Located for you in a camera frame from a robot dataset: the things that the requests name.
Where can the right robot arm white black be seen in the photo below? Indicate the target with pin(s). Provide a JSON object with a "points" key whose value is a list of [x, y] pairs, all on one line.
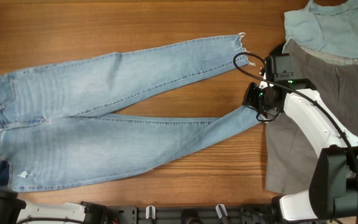
{"points": [[333, 190]]}

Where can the light blue denim jeans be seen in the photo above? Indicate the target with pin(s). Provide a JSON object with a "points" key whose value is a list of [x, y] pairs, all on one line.
{"points": [[60, 125]]}

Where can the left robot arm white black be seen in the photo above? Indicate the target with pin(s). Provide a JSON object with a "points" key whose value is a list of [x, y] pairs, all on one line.
{"points": [[14, 210]]}

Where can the light teal shirt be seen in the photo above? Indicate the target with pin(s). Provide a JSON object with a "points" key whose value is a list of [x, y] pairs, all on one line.
{"points": [[327, 29]]}

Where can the black mounting rail base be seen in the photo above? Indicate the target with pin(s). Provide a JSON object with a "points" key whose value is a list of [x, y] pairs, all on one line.
{"points": [[218, 214]]}

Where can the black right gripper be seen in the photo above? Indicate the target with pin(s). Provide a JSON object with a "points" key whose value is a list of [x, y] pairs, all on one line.
{"points": [[249, 99]]}

